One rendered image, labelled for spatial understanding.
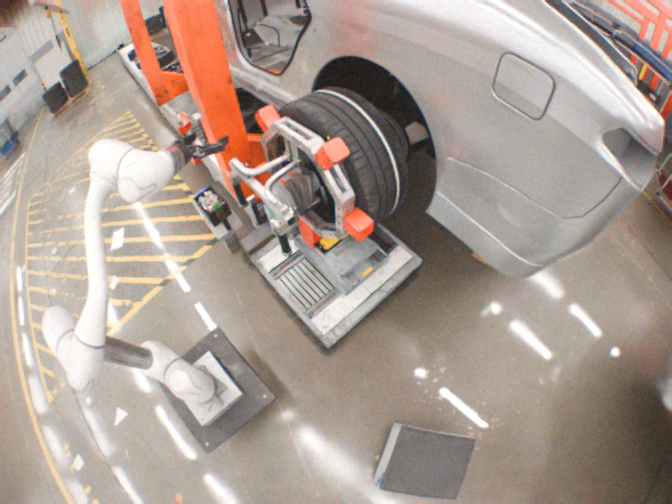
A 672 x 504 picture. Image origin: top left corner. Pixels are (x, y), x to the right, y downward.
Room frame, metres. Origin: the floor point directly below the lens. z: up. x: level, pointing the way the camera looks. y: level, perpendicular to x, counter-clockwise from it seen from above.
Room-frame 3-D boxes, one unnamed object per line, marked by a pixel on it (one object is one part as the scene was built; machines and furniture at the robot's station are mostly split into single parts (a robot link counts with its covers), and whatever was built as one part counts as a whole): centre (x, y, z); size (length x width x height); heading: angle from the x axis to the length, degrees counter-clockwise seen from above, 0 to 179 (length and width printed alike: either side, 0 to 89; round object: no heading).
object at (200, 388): (0.09, 0.68, 0.53); 0.18 x 0.16 x 0.22; 64
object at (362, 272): (0.97, -0.03, 0.13); 0.50 x 0.36 x 0.10; 39
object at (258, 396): (0.08, 0.67, 0.15); 0.50 x 0.50 x 0.30; 42
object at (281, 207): (0.73, 0.15, 1.03); 0.19 x 0.18 x 0.11; 129
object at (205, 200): (1.09, 0.71, 0.52); 0.20 x 0.14 x 0.13; 43
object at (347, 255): (0.99, -0.01, 0.32); 0.40 x 0.30 x 0.28; 39
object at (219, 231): (1.11, 0.72, 0.44); 0.43 x 0.17 x 0.03; 39
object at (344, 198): (0.88, 0.12, 0.85); 0.54 x 0.07 x 0.54; 39
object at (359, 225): (0.64, -0.09, 0.85); 0.09 x 0.08 x 0.07; 39
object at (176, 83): (2.90, 1.47, 0.69); 0.52 x 0.17 x 0.35; 129
